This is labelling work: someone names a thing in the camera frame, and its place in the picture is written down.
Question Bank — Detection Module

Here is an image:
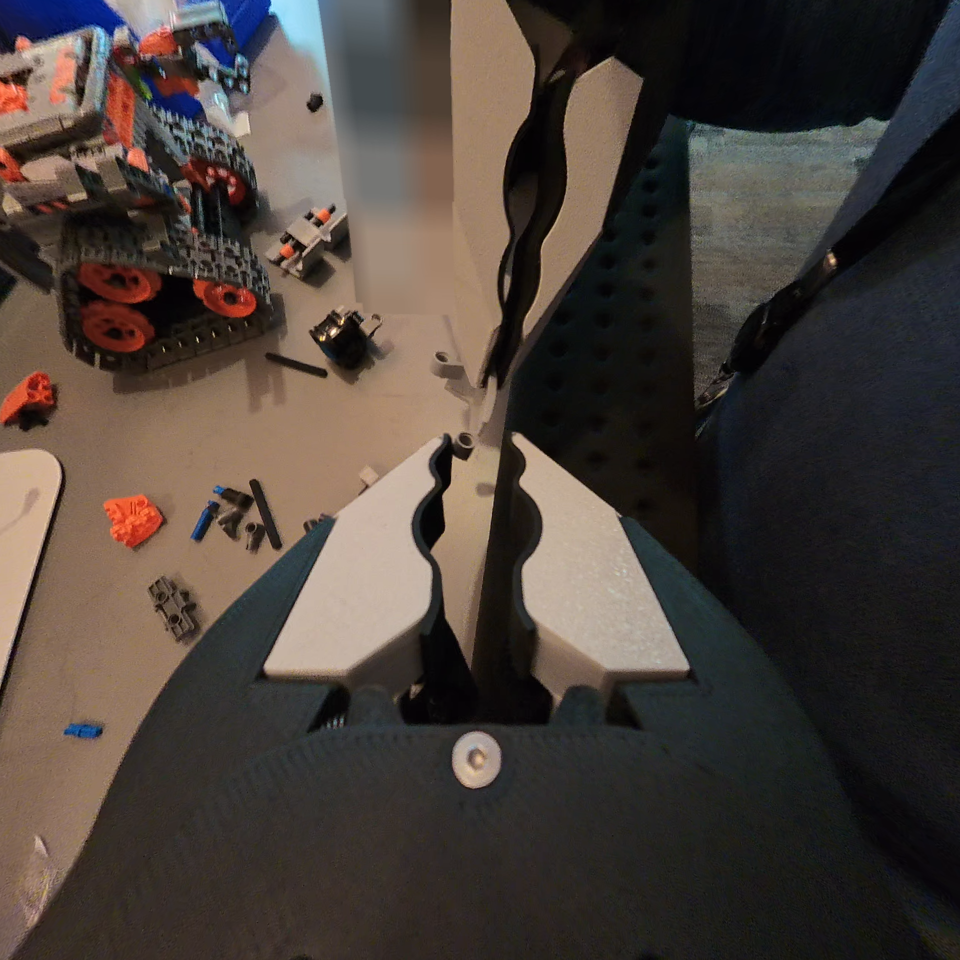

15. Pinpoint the grey orange tracked toy robot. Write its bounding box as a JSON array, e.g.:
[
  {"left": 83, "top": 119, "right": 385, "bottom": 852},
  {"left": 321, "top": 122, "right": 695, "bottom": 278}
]
[{"left": 0, "top": 0, "right": 282, "bottom": 372}]

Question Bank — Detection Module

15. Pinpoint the grey bracket with orange bush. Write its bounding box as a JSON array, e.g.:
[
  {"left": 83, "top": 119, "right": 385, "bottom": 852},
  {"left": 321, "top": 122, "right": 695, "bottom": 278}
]
[{"left": 266, "top": 204, "right": 350, "bottom": 279}]

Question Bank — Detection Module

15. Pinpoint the grey H-shaped connector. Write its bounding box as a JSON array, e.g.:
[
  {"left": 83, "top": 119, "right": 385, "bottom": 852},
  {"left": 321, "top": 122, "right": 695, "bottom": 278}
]
[{"left": 147, "top": 576, "right": 200, "bottom": 642}]

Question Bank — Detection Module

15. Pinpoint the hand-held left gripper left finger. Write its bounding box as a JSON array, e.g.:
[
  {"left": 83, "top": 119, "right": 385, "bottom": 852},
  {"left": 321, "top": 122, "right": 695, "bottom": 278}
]
[{"left": 262, "top": 432, "right": 477, "bottom": 725}]

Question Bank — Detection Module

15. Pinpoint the small orange fin piece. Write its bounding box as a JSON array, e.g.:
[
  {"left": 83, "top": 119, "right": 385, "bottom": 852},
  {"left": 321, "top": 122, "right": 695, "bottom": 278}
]
[{"left": 0, "top": 371, "right": 57, "bottom": 430}]

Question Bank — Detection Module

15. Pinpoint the blue plastic bin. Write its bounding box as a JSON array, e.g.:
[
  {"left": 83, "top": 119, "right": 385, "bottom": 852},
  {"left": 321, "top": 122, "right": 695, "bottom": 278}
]
[{"left": 0, "top": 0, "right": 271, "bottom": 42}]

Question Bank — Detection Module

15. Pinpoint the white book stand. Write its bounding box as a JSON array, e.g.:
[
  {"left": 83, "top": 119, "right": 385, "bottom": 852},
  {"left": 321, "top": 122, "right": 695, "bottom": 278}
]
[{"left": 0, "top": 450, "right": 65, "bottom": 684}]

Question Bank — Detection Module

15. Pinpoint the person's right forearm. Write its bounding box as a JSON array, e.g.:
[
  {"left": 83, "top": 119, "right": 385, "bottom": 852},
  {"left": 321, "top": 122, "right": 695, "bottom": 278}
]
[{"left": 615, "top": 0, "right": 954, "bottom": 132}]

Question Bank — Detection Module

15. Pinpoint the black belt pouch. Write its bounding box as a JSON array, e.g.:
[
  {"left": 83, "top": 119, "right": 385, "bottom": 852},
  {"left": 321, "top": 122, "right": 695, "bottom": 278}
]
[{"left": 697, "top": 251, "right": 841, "bottom": 421}]

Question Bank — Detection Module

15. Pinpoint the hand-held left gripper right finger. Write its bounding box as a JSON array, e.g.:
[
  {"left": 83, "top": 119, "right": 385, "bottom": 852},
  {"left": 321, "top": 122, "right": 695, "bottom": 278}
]
[{"left": 476, "top": 431, "right": 691, "bottom": 723}]

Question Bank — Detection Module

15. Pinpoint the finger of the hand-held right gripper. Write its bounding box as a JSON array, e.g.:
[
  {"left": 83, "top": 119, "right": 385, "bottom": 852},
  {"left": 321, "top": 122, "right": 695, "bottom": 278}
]
[
  {"left": 495, "top": 58, "right": 646, "bottom": 390},
  {"left": 448, "top": 0, "right": 543, "bottom": 387}
]

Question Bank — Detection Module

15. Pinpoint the person's clothed body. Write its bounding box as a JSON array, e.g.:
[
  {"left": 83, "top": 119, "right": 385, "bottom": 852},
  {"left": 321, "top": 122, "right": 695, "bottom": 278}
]
[{"left": 693, "top": 0, "right": 960, "bottom": 960}]

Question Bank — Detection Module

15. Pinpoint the clear plastic scrap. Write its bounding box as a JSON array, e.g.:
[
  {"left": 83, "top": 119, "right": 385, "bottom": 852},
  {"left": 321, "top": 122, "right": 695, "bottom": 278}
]
[{"left": 0, "top": 832, "right": 61, "bottom": 931}]

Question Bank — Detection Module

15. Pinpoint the orange wedge brick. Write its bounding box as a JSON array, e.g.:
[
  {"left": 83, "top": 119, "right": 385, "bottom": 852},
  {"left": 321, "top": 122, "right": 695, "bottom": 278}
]
[{"left": 103, "top": 493, "right": 165, "bottom": 549}]

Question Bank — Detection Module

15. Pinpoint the white curved panel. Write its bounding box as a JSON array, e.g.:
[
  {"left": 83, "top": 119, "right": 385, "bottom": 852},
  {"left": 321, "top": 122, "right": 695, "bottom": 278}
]
[{"left": 431, "top": 348, "right": 513, "bottom": 460}]

